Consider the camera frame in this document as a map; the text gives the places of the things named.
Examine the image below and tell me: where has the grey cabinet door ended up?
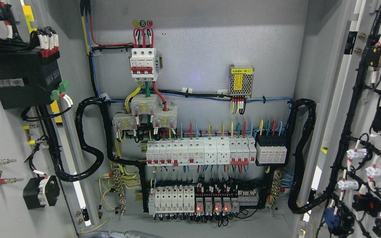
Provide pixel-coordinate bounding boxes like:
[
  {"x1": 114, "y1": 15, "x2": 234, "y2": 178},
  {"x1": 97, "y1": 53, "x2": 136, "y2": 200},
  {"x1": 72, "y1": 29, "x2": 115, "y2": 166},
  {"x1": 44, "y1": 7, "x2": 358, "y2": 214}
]
[
  {"x1": 289, "y1": 0, "x2": 381, "y2": 238},
  {"x1": 0, "y1": 0, "x2": 93, "y2": 238}
]

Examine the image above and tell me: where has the grey current transformer cluster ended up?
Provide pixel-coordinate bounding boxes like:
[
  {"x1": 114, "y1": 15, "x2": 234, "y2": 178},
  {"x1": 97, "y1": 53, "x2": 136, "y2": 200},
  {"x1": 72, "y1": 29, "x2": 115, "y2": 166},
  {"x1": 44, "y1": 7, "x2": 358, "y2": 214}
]
[{"x1": 112, "y1": 94, "x2": 178, "y2": 136}]

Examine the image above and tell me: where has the white socket breaker row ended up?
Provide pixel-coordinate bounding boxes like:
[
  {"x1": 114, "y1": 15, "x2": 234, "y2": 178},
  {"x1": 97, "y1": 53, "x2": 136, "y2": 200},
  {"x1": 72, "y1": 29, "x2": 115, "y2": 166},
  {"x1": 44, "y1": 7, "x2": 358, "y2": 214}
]
[{"x1": 146, "y1": 137, "x2": 256, "y2": 166}]

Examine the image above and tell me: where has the perforated metal power supply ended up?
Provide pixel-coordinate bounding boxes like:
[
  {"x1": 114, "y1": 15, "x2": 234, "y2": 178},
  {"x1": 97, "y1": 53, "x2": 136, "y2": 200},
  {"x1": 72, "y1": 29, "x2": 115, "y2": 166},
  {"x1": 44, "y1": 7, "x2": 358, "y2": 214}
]
[{"x1": 229, "y1": 64, "x2": 254, "y2": 98}]

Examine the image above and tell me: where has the white red main breaker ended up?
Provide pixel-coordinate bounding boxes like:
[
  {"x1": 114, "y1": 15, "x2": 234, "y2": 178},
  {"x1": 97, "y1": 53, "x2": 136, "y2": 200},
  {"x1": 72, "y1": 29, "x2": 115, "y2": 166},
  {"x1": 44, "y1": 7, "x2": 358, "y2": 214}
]
[{"x1": 130, "y1": 48, "x2": 161, "y2": 82}]

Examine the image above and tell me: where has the black surge protector block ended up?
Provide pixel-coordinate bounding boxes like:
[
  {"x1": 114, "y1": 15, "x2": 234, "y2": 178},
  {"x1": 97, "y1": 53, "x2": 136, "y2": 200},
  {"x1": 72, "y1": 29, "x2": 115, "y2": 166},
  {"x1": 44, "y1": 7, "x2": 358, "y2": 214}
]
[{"x1": 255, "y1": 134, "x2": 288, "y2": 166}]

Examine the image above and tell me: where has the relay terminal row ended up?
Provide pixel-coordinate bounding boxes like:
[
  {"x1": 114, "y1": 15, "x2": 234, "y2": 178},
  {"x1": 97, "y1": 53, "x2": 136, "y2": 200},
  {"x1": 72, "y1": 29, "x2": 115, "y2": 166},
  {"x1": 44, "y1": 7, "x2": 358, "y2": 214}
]
[{"x1": 147, "y1": 177, "x2": 260, "y2": 219}]

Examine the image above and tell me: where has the brass ground terminal bar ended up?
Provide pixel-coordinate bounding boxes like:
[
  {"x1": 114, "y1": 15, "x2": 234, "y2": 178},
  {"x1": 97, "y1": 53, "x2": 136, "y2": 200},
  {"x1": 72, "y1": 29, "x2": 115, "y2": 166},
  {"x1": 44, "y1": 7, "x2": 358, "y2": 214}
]
[{"x1": 112, "y1": 166, "x2": 126, "y2": 220}]

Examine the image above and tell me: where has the black digital power meter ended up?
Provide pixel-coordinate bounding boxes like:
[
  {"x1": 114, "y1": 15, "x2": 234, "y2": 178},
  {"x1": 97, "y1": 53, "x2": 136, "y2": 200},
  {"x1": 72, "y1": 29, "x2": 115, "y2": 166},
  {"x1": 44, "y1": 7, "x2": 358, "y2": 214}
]
[{"x1": 0, "y1": 49, "x2": 62, "y2": 109}]

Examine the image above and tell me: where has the black right cable conduit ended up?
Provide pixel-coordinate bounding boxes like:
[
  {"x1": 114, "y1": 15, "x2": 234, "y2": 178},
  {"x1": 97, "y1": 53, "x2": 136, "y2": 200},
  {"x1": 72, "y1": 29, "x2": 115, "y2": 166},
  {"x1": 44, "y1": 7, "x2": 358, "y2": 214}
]
[{"x1": 288, "y1": 99, "x2": 328, "y2": 215}]

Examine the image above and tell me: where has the black cable conduit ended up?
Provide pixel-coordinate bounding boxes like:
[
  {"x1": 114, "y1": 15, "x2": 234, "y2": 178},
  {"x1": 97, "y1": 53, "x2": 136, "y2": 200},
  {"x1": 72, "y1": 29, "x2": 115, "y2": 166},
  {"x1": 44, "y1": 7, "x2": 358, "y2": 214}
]
[
  {"x1": 38, "y1": 97, "x2": 145, "y2": 183},
  {"x1": 288, "y1": 99, "x2": 328, "y2": 215}
]

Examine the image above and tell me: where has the black left cable conduit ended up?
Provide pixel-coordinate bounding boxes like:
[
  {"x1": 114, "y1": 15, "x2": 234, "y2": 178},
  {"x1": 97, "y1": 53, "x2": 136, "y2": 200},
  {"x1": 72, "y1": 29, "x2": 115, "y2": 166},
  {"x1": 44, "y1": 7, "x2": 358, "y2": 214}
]
[{"x1": 38, "y1": 97, "x2": 145, "y2": 183}]

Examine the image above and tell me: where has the yellow terminal post block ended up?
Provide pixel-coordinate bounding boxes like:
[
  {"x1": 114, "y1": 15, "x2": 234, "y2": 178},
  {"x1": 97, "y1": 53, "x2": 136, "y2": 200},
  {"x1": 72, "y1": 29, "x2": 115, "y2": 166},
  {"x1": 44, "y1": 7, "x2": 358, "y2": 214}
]
[{"x1": 23, "y1": 124, "x2": 48, "y2": 145}]

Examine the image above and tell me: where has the black rotary selector switch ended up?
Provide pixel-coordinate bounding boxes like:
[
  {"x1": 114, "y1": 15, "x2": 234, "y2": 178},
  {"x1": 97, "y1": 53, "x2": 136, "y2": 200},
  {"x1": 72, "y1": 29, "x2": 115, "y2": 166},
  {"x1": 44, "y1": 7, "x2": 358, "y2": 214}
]
[{"x1": 23, "y1": 175, "x2": 60, "y2": 210}]

